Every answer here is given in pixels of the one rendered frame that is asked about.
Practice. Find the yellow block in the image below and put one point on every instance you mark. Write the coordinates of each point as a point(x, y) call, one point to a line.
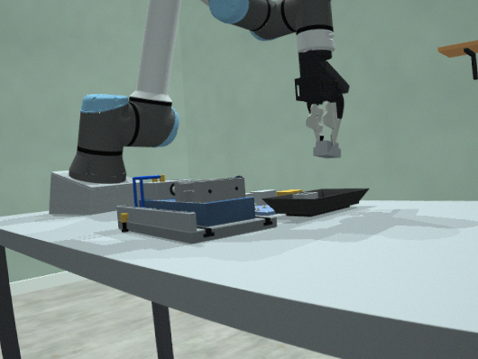
point(286, 192)

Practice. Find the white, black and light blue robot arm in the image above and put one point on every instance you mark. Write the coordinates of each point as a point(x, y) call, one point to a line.
point(146, 118)

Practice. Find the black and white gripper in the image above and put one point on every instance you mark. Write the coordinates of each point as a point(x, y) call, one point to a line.
point(324, 87)

